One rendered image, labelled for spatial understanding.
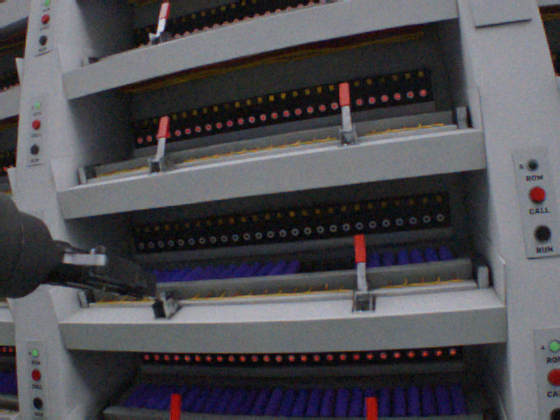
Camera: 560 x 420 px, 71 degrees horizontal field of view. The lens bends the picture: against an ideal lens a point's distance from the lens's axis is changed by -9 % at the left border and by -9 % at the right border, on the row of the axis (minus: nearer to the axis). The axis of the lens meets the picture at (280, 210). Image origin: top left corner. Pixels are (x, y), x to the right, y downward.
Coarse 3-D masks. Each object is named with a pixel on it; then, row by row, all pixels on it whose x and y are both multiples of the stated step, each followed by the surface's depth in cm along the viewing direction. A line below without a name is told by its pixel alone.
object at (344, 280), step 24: (408, 264) 54; (432, 264) 53; (456, 264) 52; (168, 288) 61; (192, 288) 61; (216, 288) 60; (240, 288) 59; (264, 288) 58; (288, 288) 57; (312, 288) 56; (336, 288) 56
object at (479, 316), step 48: (336, 240) 66; (384, 240) 65; (480, 240) 54; (384, 288) 54; (480, 288) 49; (96, 336) 58; (144, 336) 56; (192, 336) 54; (240, 336) 52; (288, 336) 51; (336, 336) 49; (384, 336) 48; (432, 336) 46; (480, 336) 45
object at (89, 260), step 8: (64, 256) 35; (72, 256) 36; (80, 256) 36; (88, 256) 36; (96, 256) 36; (104, 256) 37; (80, 264) 36; (88, 264) 36; (96, 264) 36; (104, 264) 36
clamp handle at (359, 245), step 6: (360, 234) 52; (360, 240) 52; (354, 246) 52; (360, 246) 51; (360, 252) 51; (360, 258) 51; (360, 264) 51; (360, 270) 51; (360, 276) 50; (360, 282) 50; (366, 282) 50; (360, 288) 50; (366, 288) 50
